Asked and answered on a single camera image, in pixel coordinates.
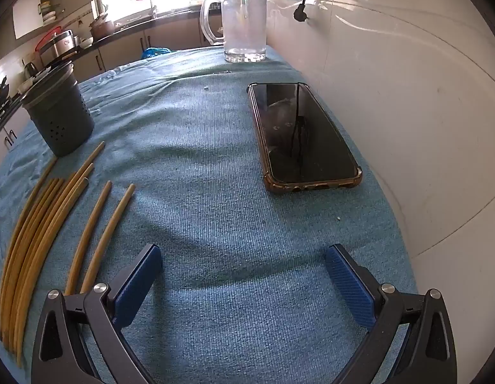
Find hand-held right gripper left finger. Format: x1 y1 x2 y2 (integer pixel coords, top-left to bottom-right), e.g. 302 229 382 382
30 243 163 384

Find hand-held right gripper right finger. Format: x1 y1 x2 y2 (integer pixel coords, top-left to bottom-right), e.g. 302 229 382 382
325 244 458 384

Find bundle of bamboo chopsticks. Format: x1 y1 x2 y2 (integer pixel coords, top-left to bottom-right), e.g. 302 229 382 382
0 141 106 369

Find dark grey utensil holder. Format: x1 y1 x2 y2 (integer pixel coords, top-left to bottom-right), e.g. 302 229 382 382
21 63 95 158

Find blue towel cloth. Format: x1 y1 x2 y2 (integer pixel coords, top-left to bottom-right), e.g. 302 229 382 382
0 46 418 384

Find smartphone in brown case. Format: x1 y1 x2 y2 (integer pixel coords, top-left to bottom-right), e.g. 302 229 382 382
247 82 363 196

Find gas stove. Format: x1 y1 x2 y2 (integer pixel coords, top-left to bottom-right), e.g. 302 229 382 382
0 99 17 125

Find blue plastic bag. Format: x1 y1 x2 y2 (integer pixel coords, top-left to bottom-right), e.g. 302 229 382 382
140 47 172 59

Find stainless steel pot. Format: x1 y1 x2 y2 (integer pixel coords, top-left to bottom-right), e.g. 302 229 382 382
51 30 77 59

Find brown clay pot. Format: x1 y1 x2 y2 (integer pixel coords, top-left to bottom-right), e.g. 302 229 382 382
89 14 116 41

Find red plastic basin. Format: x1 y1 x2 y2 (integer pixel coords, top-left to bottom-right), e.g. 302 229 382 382
35 26 62 54

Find clear glass pitcher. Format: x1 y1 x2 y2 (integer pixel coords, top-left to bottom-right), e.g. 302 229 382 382
199 0 268 63

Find stacked dishes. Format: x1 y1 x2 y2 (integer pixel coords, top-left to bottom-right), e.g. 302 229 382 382
39 0 58 21

